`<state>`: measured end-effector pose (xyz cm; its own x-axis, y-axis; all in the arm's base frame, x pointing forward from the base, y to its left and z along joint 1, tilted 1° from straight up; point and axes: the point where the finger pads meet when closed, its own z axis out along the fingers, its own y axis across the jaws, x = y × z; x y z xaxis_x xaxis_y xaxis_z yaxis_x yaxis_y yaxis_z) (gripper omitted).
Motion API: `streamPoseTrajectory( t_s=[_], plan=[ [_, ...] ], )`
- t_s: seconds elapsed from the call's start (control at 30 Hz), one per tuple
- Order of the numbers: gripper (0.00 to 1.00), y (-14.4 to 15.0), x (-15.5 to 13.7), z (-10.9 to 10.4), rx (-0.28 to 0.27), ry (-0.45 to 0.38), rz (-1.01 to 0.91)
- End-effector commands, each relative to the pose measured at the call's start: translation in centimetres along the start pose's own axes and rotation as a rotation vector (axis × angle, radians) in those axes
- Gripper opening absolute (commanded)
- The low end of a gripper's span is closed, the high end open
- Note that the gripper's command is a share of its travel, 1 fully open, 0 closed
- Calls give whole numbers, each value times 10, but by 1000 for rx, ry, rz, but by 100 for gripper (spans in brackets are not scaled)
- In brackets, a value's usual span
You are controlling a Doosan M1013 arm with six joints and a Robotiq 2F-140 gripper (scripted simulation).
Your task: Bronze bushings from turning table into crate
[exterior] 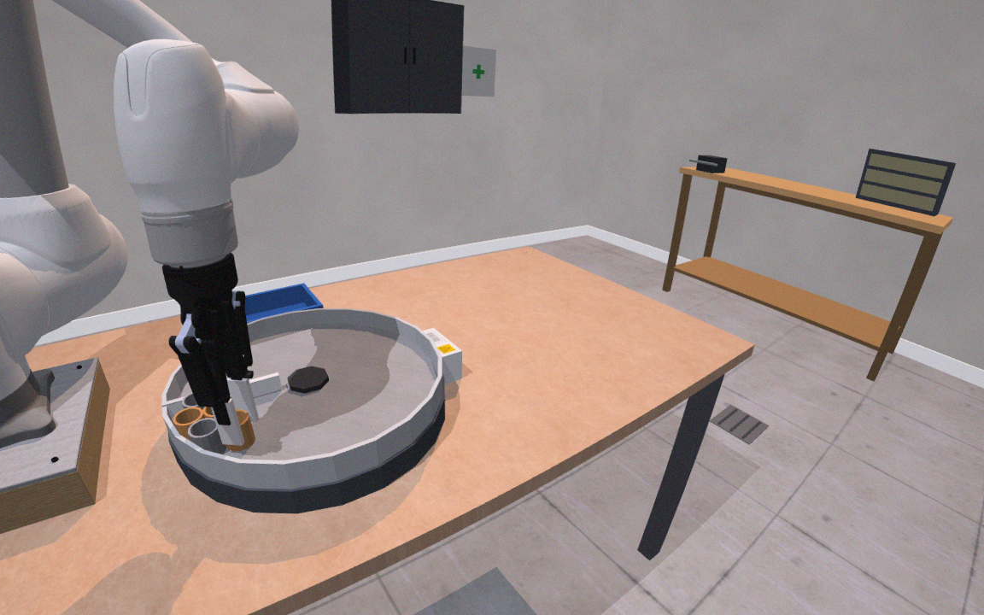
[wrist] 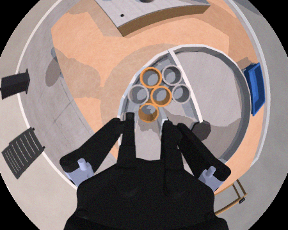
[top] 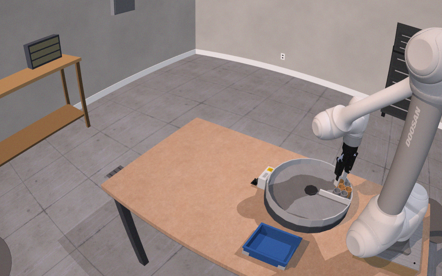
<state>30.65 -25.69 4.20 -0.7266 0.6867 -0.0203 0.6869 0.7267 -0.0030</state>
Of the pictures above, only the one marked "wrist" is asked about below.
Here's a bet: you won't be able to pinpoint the blue square tray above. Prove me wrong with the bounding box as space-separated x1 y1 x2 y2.
241 63 265 116

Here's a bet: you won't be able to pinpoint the bronze bushing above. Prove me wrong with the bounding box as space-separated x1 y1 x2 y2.
140 67 162 88
150 85 172 107
138 99 159 123

